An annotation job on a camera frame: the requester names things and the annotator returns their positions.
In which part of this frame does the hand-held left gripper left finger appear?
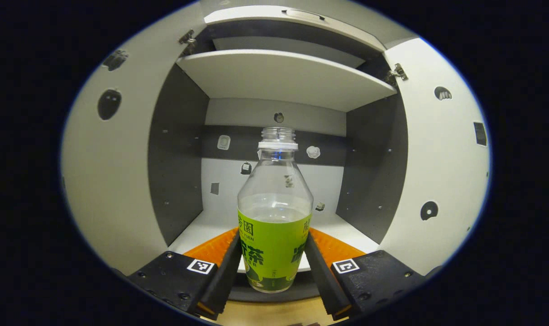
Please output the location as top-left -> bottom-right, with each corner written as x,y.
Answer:
127,226 -> 243,321

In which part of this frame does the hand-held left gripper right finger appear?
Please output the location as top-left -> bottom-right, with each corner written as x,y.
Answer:
304,226 -> 431,321

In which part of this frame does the clear bottle with green label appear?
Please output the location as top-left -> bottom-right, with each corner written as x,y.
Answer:
237,127 -> 314,294

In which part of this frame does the white cabinet door camera sticker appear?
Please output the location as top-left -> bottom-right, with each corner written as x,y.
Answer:
61,2 -> 214,276

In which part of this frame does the white cabinet door headphones sticker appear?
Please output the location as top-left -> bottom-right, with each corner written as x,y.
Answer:
378,38 -> 491,276

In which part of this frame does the white and grey cabinet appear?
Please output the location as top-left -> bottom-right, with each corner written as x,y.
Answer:
148,5 -> 411,303

